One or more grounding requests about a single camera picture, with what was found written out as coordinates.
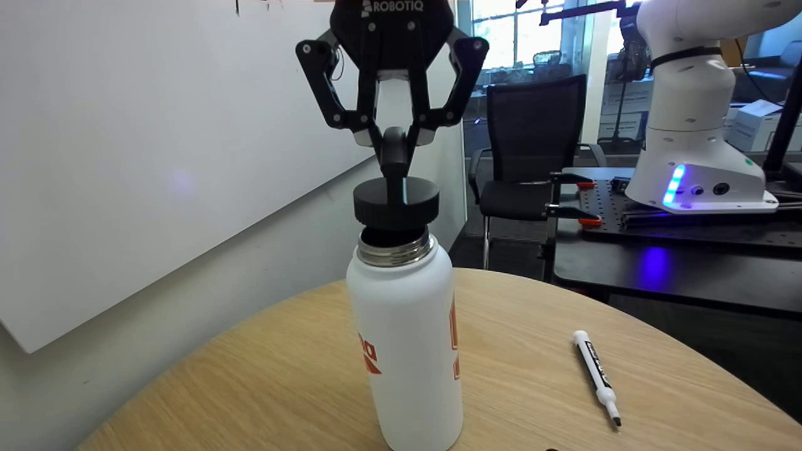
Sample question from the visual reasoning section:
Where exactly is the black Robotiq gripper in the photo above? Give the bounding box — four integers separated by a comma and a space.
292, 0, 491, 208

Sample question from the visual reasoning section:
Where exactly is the black bottle lid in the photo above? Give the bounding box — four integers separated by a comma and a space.
350, 176, 442, 249

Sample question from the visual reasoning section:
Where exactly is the white bottle with red print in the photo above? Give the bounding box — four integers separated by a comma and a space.
342, 227, 465, 451

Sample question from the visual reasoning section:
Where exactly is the black office chair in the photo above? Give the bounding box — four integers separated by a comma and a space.
465, 73, 608, 271

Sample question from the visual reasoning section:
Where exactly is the black boom bar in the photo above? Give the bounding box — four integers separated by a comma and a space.
513, 0, 629, 25

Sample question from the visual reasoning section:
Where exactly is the white marker with black cap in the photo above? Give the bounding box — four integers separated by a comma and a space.
570, 328, 625, 432

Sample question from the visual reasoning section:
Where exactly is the black robot workbench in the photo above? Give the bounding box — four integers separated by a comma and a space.
548, 163, 802, 318

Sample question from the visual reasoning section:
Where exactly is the white cardboard box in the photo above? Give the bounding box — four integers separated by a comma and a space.
724, 98, 786, 157

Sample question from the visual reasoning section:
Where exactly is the window with frame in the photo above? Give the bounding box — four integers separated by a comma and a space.
461, 0, 623, 85

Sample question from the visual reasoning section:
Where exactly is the orange handled clamp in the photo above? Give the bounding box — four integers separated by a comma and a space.
548, 167, 598, 194

